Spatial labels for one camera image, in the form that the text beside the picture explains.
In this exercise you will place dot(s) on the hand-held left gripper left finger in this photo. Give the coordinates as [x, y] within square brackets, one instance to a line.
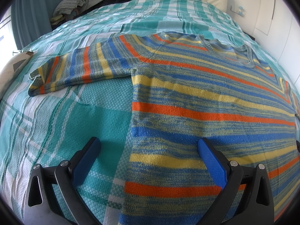
[86, 159]

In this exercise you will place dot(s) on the blue curtain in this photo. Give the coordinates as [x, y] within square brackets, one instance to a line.
[35, 9]

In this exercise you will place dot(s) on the cream patterned pillow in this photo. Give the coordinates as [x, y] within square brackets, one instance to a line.
[11, 70]

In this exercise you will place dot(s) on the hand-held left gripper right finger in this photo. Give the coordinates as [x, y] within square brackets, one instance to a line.
[212, 162]

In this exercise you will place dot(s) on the yellow green cloth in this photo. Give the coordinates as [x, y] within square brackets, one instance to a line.
[56, 19]

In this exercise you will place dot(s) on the white wall switch panel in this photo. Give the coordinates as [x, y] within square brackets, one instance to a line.
[240, 10]

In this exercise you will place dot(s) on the folded grey knit blanket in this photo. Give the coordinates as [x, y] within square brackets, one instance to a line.
[68, 4]

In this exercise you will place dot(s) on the teal plaid bed blanket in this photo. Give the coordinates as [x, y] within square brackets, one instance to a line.
[93, 117]

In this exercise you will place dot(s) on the striped knit sweater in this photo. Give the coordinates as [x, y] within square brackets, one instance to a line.
[187, 98]

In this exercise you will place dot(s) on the white wardrobe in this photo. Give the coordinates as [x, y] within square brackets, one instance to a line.
[276, 28]

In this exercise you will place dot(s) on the window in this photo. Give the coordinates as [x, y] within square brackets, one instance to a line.
[5, 39]

